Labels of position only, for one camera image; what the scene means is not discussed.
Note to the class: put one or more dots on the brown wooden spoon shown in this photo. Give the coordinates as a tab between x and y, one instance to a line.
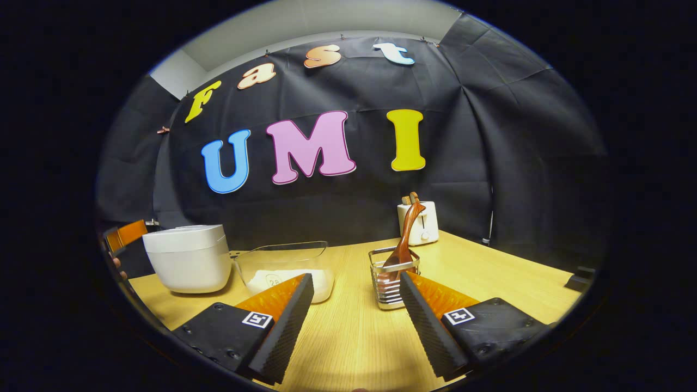
405	239

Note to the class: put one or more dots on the white toaster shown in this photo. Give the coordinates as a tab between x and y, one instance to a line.
430	223

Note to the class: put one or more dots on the small black block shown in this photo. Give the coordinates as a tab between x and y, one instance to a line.
580	282

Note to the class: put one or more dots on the white rice cooker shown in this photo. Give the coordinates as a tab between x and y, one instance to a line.
185	261

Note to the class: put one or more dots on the clear plastic container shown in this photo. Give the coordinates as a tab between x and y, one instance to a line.
283	253

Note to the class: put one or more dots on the black backdrop cloth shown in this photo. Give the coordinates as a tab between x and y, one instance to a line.
354	207

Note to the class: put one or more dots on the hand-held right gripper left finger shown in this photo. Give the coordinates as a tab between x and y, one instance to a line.
288	326

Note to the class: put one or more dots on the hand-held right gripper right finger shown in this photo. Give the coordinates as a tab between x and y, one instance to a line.
425	326

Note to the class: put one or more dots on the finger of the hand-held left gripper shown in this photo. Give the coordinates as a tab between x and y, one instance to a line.
130	233

